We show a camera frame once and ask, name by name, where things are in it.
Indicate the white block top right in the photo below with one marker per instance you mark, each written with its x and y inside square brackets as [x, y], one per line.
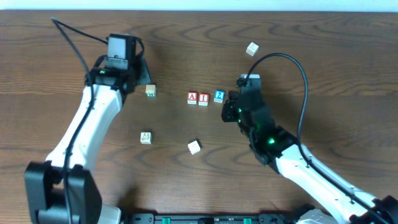
[252, 49]

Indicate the red letter I block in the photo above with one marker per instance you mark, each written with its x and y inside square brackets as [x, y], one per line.
[203, 99]

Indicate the blue number 2 block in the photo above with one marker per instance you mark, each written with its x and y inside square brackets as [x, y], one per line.
[219, 96]

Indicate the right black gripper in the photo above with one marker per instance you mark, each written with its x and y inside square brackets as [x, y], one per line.
[233, 106]

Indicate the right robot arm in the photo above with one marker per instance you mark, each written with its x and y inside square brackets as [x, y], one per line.
[274, 146]

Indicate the white block picture face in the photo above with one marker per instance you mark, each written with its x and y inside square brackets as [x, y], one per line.
[146, 138]

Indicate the white block green side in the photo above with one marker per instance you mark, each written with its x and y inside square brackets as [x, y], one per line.
[151, 90]

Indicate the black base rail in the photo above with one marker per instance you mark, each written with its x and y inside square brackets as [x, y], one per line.
[263, 218]

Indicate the plain white tilted block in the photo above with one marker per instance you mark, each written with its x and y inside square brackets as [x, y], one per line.
[194, 147]

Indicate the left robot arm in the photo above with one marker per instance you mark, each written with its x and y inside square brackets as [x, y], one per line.
[62, 188]

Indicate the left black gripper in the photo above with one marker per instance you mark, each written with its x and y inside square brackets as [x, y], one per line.
[144, 73]

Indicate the red letter A block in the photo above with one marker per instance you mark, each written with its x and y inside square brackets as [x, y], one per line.
[192, 98]

